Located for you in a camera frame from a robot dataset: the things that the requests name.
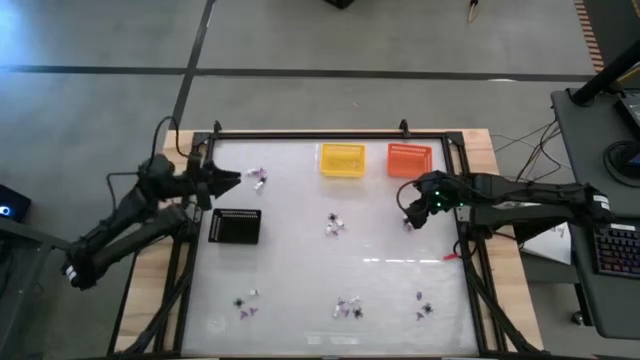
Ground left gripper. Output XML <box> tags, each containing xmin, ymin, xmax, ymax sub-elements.
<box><xmin>195</xmin><ymin>160</ymin><xmax>243</xmax><ymax>210</ymax></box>

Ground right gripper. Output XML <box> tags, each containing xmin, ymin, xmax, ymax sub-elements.
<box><xmin>404</xmin><ymin>172</ymin><xmax>459</xmax><ymax>232</ymax></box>

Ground black plastic basket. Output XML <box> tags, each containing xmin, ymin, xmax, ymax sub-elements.
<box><xmin>208</xmin><ymin>208</ymin><xmax>263</xmax><ymax>246</ymax></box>

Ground orange plastic basket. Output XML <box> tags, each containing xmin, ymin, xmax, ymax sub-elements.
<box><xmin>387</xmin><ymin>143</ymin><xmax>434</xmax><ymax>180</ymax></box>

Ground yellow plastic basket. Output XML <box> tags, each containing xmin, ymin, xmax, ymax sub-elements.
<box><xmin>319</xmin><ymin>143</ymin><xmax>368</xmax><ymax>179</ymax></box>

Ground white paper sheet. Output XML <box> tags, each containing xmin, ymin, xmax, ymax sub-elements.
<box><xmin>519</xmin><ymin>222</ymin><xmax>574</xmax><ymax>266</ymax></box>

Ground grey desk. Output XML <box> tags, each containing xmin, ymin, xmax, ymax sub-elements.
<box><xmin>551</xmin><ymin>87</ymin><xmax>640</xmax><ymax>221</ymax></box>
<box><xmin>567</xmin><ymin>214</ymin><xmax>640</xmax><ymax>341</ymax></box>

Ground grey metal stand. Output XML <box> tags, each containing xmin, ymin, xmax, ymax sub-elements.
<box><xmin>0</xmin><ymin>217</ymin><xmax>84</xmax><ymax>360</ymax></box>

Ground backlit black keyboard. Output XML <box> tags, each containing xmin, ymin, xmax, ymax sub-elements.
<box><xmin>592</xmin><ymin>223</ymin><xmax>640</xmax><ymax>280</ymax></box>

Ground black round stand base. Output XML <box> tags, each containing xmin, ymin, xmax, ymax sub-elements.
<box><xmin>603</xmin><ymin>139</ymin><xmax>640</xmax><ymax>189</ymax></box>

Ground black device with blue light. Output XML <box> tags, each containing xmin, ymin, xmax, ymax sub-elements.
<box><xmin>0</xmin><ymin>183</ymin><xmax>32</xmax><ymax>224</ymax></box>

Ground black monitor pole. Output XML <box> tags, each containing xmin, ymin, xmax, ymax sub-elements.
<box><xmin>569</xmin><ymin>38</ymin><xmax>640</xmax><ymax>107</ymax></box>

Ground dark mat with striped edge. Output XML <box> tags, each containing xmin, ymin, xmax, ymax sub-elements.
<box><xmin>573</xmin><ymin>0</ymin><xmax>640</xmax><ymax>74</ymax></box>

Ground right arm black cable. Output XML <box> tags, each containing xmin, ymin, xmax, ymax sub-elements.
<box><xmin>396</xmin><ymin>179</ymin><xmax>424</xmax><ymax>217</ymax></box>

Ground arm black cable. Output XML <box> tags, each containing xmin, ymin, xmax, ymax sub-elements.
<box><xmin>149</xmin><ymin>115</ymin><xmax>194</xmax><ymax>164</ymax></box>
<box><xmin>396</xmin><ymin>179</ymin><xmax>424</xmax><ymax>217</ymax></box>

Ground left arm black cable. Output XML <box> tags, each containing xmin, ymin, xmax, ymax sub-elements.
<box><xmin>149</xmin><ymin>115</ymin><xmax>194</xmax><ymax>164</ymax></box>

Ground black aluminium table frame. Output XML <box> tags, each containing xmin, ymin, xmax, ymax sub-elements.
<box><xmin>108</xmin><ymin>130</ymin><xmax>540</xmax><ymax>359</ymax></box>

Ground grey floor cable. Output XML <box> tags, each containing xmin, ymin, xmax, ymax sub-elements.
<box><xmin>489</xmin><ymin>122</ymin><xmax>571</xmax><ymax>171</ymax></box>

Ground black floor cable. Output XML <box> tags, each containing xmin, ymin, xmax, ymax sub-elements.
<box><xmin>514</xmin><ymin>119</ymin><xmax>574</xmax><ymax>184</ymax></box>

